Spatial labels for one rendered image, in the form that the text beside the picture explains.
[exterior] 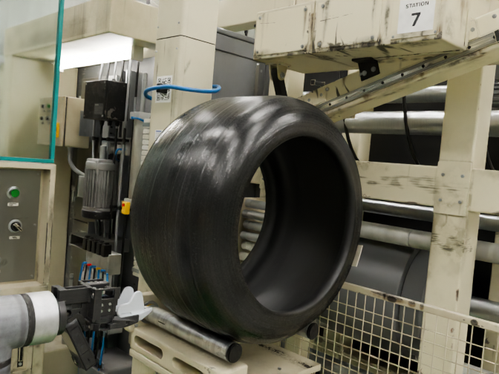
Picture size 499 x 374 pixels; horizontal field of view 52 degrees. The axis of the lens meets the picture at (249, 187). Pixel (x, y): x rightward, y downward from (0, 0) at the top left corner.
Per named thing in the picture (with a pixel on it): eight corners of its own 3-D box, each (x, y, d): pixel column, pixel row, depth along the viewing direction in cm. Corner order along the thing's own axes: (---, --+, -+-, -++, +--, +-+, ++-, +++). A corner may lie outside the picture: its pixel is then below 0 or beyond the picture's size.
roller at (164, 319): (140, 320, 138) (141, 304, 138) (154, 318, 141) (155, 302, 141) (227, 365, 113) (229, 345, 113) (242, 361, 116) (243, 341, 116)
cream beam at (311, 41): (250, 60, 158) (255, 11, 157) (303, 74, 176) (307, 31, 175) (441, 38, 115) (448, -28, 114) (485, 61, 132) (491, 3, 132)
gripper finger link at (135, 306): (162, 290, 105) (121, 294, 98) (159, 318, 105) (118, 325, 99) (153, 286, 107) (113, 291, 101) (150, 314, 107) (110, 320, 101)
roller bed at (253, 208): (232, 281, 181) (239, 197, 180) (261, 277, 192) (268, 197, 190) (273, 294, 167) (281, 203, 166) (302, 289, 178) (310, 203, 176)
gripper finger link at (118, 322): (142, 316, 101) (102, 323, 95) (142, 324, 101) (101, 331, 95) (130, 309, 104) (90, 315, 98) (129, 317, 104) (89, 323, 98)
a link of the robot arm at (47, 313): (33, 353, 86) (12, 335, 93) (61, 348, 90) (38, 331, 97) (38, 301, 86) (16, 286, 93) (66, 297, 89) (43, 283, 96)
